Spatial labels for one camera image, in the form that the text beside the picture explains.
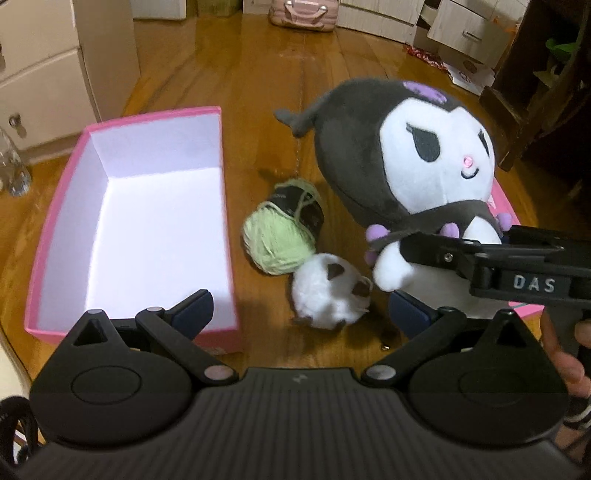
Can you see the white panda plush ball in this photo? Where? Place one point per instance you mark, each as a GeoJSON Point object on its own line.
{"type": "Point", "coordinates": [329, 293]}

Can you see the dark wooden chair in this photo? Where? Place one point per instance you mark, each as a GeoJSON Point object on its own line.
{"type": "Point", "coordinates": [546, 67]}

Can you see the pink small suitcase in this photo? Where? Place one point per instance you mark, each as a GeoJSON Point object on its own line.
{"type": "Point", "coordinates": [321, 16]}

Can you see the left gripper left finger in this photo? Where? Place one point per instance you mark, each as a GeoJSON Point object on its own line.
{"type": "Point", "coordinates": [174, 330]}

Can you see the clear plastic water bottle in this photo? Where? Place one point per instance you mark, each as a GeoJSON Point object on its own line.
{"type": "Point", "coordinates": [15, 177]}

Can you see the green yarn ball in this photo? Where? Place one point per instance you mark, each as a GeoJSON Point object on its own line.
{"type": "Point", "coordinates": [283, 231]}

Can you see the beige drawer cabinet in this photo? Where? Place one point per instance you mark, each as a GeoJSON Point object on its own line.
{"type": "Point", "coordinates": [65, 65]}

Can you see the pink open box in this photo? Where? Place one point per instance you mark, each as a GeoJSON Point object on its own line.
{"type": "Point", "coordinates": [138, 220]}

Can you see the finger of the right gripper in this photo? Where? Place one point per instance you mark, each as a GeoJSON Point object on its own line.
{"type": "Point", "coordinates": [465, 257]}

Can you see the Kuromi plush doll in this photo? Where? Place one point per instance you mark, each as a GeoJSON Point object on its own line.
{"type": "Point", "coordinates": [406, 158]}

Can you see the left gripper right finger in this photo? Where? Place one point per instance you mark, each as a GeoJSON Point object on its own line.
{"type": "Point", "coordinates": [430, 332]}

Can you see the white paper on floor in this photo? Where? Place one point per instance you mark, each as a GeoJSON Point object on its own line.
{"type": "Point", "coordinates": [473, 78]}

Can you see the red snack wrapper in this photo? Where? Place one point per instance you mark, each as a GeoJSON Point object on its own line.
{"type": "Point", "coordinates": [430, 58]}

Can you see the white drawer unit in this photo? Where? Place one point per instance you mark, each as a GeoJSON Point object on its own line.
{"type": "Point", "coordinates": [481, 30]}

